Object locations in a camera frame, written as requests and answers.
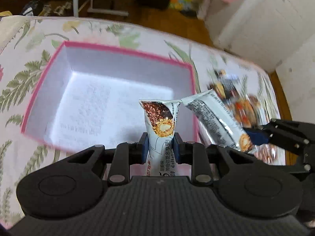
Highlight clear bag coated peanuts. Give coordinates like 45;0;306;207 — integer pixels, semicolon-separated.
254;144;279;165

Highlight pink cardboard box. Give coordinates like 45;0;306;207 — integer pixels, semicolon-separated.
21;41;195;153

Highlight floral bed sheet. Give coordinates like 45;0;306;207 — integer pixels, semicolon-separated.
1;16;280;229

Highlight white snack bar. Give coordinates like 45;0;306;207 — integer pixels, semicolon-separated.
139;100;181;177
182;89;256;152

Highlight white door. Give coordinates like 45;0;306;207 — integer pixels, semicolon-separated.
218;0;314;72

